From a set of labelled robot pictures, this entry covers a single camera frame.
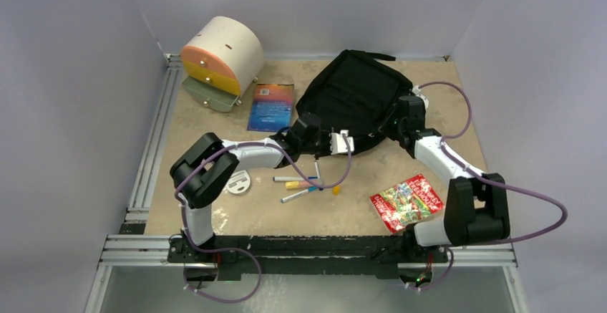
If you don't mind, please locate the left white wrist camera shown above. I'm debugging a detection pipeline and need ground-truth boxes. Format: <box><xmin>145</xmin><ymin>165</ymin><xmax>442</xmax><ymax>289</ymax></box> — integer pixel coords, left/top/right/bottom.
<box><xmin>330</xmin><ymin>130</ymin><xmax>355</xmax><ymax>155</ymax></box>

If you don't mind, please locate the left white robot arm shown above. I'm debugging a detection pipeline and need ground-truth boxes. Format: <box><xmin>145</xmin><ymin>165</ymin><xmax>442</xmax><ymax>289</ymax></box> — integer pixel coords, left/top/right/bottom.
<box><xmin>170</xmin><ymin>114</ymin><xmax>354</xmax><ymax>262</ymax></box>

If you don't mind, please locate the red colourful booklet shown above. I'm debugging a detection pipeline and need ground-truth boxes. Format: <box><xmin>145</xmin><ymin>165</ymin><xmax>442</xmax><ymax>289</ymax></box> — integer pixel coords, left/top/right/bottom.
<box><xmin>369</xmin><ymin>174</ymin><xmax>445</xmax><ymax>234</ymax></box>

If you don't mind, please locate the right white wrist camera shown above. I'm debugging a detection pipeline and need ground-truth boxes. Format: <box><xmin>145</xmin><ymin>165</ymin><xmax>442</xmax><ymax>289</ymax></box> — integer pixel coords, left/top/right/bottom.
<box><xmin>412</xmin><ymin>85</ymin><xmax>429</xmax><ymax>110</ymax></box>

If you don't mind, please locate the black student backpack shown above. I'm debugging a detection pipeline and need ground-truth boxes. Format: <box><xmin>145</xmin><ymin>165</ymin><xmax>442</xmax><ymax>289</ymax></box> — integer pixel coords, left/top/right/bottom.
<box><xmin>296</xmin><ymin>49</ymin><xmax>413</xmax><ymax>155</ymax></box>

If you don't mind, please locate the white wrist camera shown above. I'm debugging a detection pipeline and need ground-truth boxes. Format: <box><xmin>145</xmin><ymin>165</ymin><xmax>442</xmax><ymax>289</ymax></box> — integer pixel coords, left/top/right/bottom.
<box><xmin>330</xmin><ymin>130</ymin><xmax>355</xmax><ymax>155</ymax></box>
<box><xmin>412</xmin><ymin>85</ymin><xmax>429</xmax><ymax>110</ymax></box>

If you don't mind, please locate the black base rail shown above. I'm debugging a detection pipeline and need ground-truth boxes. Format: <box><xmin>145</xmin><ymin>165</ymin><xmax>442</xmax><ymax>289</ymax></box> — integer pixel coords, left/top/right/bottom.
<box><xmin>167</xmin><ymin>235</ymin><xmax>448</xmax><ymax>281</ymax></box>

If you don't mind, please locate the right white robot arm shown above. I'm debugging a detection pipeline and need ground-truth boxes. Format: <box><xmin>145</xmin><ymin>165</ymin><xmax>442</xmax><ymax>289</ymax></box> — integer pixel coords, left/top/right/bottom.
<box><xmin>387</xmin><ymin>96</ymin><xmax>510</xmax><ymax>261</ymax></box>

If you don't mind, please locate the white oval label card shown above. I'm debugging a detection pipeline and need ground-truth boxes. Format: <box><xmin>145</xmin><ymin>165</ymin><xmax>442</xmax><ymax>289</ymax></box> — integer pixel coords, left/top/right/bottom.
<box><xmin>225</xmin><ymin>170</ymin><xmax>251</xmax><ymax>195</ymax></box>

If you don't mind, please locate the cream round drawer cabinet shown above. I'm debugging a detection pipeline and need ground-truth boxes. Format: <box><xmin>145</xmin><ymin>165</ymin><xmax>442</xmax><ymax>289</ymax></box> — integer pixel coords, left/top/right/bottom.
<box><xmin>180</xmin><ymin>16</ymin><xmax>265</xmax><ymax>112</ymax></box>

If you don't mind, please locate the blue orange book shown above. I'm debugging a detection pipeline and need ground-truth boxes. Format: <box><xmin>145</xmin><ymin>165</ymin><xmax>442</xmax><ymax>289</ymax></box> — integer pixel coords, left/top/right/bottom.
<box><xmin>247</xmin><ymin>84</ymin><xmax>295</xmax><ymax>132</ymax></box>

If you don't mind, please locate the white marker blue cap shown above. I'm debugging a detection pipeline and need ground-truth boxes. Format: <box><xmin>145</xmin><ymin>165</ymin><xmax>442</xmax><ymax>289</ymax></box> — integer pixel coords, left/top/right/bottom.
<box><xmin>273</xmin><ymin>176</ymin><xmax>317</xmax><ymax>183</ymax></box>

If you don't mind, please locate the white marker lying lower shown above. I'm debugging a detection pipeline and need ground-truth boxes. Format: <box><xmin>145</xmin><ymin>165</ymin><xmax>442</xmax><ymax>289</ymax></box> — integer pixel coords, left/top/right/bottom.
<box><xmin>281</xmin><ymin>187</ymin><xmax>318</xmax><ymax>203</ymax></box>

